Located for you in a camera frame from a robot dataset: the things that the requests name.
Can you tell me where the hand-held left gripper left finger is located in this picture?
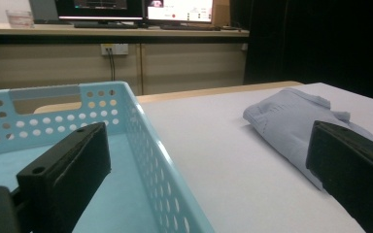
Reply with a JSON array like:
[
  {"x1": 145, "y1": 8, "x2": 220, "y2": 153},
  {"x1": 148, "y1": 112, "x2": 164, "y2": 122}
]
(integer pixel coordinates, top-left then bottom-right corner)
[{"x1": 16, "y1": 121, "x2": 113, "y2": 233}]

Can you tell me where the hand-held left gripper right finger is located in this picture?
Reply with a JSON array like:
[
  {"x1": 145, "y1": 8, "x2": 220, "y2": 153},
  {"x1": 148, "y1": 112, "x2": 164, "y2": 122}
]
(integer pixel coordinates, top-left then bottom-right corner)
[{"x1": 305, "y1": 119, "x2": 373, "y2": 233}]

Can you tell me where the light blue perforated plastic basket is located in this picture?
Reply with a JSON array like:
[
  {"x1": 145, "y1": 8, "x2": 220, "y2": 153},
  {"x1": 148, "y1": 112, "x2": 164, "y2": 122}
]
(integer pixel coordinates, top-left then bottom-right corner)
[{"x1": 0, "y1": 81, "x2": 216, "y2": 233}]

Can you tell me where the light blue garment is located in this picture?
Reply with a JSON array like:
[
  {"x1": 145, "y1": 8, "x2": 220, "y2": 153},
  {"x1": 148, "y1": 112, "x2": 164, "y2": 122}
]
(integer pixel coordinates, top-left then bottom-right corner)
[{"x1": 242, "y1": 87, "x2": 373, "y2": 191}]

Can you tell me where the long wooden desk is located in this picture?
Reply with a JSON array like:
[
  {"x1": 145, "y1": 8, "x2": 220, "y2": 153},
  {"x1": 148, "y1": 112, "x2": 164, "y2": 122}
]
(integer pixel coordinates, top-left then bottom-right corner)
[{"x1": 0, "y1": 22, "x2": 251, "y2": 96}]

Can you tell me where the black keyboard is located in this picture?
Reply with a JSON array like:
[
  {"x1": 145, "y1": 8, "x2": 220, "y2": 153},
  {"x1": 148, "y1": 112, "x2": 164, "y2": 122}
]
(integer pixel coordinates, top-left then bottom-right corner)
[
  {"x1": 160, "y1": 23, "x2": 221, "y2": 32},
  {"x1": 73, "y1": 20, "x2": 140, "y2": 30}
]

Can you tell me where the clear plastic container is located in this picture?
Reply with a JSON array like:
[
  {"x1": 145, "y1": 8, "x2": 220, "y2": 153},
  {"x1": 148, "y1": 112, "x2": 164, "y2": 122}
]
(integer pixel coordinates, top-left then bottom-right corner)
[{"x1": 5, "y1": 9, "x2": 35, "y2": 29}]

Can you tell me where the grey laptop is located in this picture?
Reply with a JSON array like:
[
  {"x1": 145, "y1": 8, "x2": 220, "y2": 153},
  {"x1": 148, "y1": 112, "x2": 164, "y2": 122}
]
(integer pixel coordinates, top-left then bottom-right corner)
[{"x1": 28, "y1": 0, "x2": 74, "y2": 25}]

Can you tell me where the black computer monitor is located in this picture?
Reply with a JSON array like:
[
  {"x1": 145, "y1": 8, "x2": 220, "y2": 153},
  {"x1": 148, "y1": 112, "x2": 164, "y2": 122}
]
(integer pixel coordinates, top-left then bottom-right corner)
[{"x1": 54, "y1": 0, "x2": 145, "y2": 21}]

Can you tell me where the computer monitor with white screen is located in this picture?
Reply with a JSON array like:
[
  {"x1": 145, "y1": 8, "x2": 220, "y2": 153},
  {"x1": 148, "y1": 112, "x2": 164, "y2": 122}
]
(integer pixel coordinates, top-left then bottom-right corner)
[{"x1": 144, "y1": 0, "x2": 215, "y2": 24}]

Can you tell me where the brown cardboard box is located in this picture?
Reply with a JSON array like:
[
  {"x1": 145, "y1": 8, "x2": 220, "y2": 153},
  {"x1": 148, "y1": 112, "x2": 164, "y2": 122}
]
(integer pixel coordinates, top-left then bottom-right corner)
[{"x1": 212, "y1": 0, "x2": 231, "y2": 27}]

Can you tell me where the black cable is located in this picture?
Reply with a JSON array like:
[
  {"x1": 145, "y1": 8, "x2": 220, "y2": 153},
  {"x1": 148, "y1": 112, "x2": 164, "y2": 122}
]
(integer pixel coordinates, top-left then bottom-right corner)
[{"x1": 105, "y1": 48, "x2": 117, "y2": 83}]

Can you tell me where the white wall socket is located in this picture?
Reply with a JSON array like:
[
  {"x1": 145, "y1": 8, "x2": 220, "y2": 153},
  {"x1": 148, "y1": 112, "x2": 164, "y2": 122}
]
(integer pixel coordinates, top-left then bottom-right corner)
[{"x1": 100, "y1": 43, "x2": 129, "y2": 56}]

